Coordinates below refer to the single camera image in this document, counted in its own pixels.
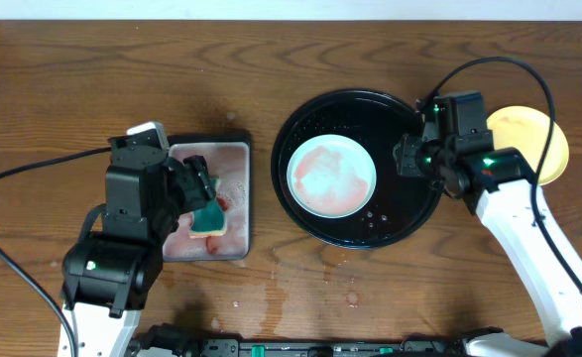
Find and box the mint plate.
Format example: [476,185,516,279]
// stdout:
[283,134,378,219]

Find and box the green and yellow sponge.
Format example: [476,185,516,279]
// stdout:
[189,195,227,238]

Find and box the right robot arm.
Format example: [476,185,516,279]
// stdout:
[393,132,582,356]

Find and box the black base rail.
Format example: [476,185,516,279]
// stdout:
[125,324,503,357]

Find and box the yellow plate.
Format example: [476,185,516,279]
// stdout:
[487,106,569,185]

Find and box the black rectangular soapy tray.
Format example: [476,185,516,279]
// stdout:
[163,134,251,262]

